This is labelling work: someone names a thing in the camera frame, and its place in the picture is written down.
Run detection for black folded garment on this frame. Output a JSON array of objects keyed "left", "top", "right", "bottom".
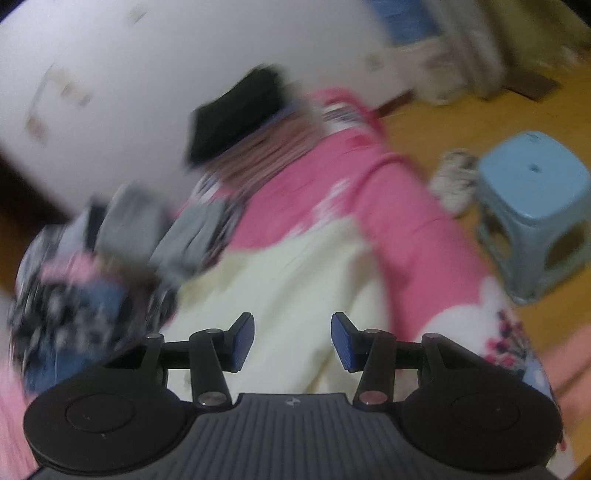
[{"left": 185, "top": 67, "right": 301, "bottom": 169}]

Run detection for blue water bottle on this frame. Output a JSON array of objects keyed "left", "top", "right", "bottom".
[{"left": 369, "top": 0, "right": 444, "bottom": 44}]

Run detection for black white plaid shirt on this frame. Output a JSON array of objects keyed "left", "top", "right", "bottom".
[{"left": 9, "top": 222, "right": 181, "bottom": 356}]

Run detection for grey quilted garment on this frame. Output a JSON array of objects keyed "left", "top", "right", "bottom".
[{"left": 150, "top": 203, "right": 232, "bottom": 282}]

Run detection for white water dispenser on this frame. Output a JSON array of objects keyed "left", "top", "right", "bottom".
[{"left": 406, "top": 28, "right": 467, "bottom": 104}]

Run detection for white fuzzy sweater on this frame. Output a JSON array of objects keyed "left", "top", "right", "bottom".
[{"left": 164, "top": 226, "right": 398, "bottom": 398}]

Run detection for pink floral blanket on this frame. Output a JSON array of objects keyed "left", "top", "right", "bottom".
[{"left": 0, "top": 88, "right": 568, "bottom": 480}]

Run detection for stack of folded clothes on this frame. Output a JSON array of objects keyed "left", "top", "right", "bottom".
[{"left": 203, "top": 111, "right": 333, "bottom": 185}]

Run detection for grey sweatshirt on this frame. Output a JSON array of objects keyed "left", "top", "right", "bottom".
[{"left": 95, "top": 185, "right": 171, "bottom": 264}]

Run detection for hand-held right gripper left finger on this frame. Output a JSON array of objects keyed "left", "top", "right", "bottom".
[{"left": 104, "top": 313, "right": 256, "bottom": 408}]

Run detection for light blue plastic stool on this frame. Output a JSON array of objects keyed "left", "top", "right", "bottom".
[{"left": 475, "top": 131, "right": 591, "bottom": 305}]

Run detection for brown doormat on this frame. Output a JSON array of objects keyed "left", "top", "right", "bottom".
[{"left": 505, "top": 69, "right": 560, "bottom": 101}]

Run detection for blue jeans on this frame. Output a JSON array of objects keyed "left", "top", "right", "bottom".
[{"left": 23, "top": 277, "right": 153, "bottom": 393}]

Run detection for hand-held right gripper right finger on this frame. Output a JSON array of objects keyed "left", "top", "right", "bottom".
[{"left": 331, "top": 312, "right": 481, "bottom": 409}]

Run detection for patterned slipper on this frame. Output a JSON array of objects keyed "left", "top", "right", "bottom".
[{"left": 429, "top": 150, "right": 478, "bottom": 217}]

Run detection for grey striped curtain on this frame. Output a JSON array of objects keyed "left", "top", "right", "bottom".
[{"left": 443, "top": 0, "right": 513, "bottom": 97}]

